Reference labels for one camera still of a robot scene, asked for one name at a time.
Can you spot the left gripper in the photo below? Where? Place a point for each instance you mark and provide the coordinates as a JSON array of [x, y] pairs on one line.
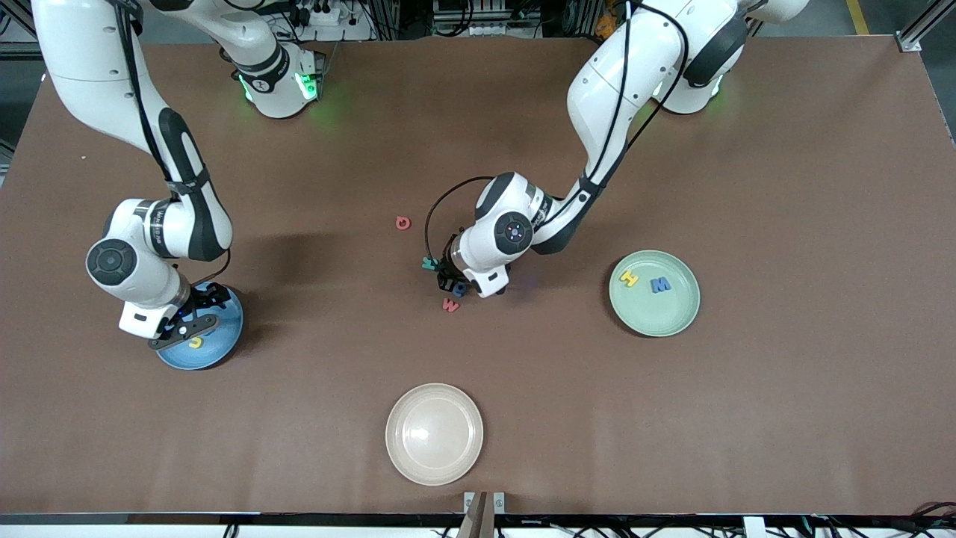
[[449, 271]]

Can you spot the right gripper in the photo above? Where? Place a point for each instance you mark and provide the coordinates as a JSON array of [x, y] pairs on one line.
[[200, 300]]

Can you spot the yellow foam letter H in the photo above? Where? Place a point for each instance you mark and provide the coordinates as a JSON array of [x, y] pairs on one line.
[[630, 279]]

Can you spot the blue foam capital letter W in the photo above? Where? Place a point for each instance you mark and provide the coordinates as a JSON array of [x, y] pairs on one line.
[[660, 285]]

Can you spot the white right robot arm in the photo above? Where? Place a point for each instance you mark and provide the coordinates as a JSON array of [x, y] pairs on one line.
[[187, 217]]

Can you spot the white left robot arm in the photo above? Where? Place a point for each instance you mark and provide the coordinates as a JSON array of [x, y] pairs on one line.
[[620, 90]]

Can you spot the red foam letter w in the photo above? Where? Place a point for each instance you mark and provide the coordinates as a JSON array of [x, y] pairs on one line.
[[451, 307]]

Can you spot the blue round plate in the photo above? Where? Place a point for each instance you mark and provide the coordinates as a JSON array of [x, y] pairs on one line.
[[224, 336]]

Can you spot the red foam letter Q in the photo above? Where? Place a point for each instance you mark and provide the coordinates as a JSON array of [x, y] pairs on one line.
[[397, 222]]

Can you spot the beige round plate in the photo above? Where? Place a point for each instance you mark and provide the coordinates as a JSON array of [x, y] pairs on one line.
[[433, 433]]

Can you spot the green round plate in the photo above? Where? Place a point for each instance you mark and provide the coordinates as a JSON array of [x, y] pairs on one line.
[[661, 310]]

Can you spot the metal mounting pole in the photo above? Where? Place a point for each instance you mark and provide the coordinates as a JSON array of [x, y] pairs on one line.
[[478, 523]]

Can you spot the equipment rack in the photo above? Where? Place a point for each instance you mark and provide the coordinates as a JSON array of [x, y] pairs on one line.
[[485, 15]]

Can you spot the brown table cover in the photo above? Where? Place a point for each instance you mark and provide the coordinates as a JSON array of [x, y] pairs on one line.
[[672, 418]]

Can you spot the white power strip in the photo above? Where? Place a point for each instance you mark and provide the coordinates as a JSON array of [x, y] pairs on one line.
[[321, 16]]

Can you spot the small metal bracket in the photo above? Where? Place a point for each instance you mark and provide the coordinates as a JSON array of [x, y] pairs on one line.
[[499, 502]]

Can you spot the black table edge rail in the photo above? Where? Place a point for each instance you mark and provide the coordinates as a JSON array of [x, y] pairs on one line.
[[299, 518]]

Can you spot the aluminium frame profile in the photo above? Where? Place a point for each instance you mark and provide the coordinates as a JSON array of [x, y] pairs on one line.
[[915, 37]]

